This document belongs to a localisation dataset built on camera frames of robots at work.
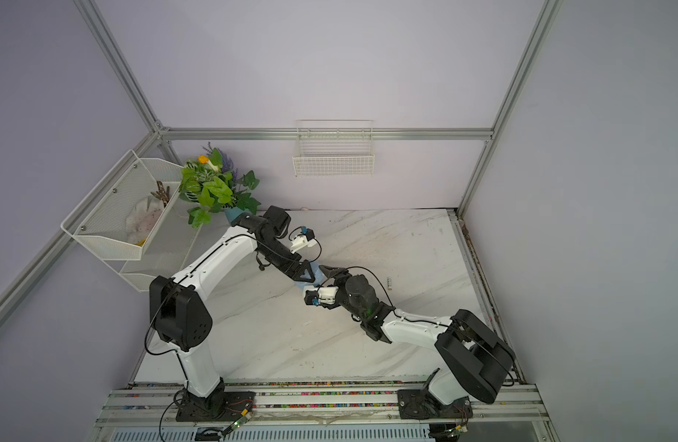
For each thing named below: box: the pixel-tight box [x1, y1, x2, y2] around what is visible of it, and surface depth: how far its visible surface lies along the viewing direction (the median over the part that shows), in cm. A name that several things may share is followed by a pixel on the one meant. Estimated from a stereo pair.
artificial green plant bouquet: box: [178, 140, 261, 229], surface depth 85 cm
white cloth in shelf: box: [125, 195, 165, 245], surface depth 79 cm
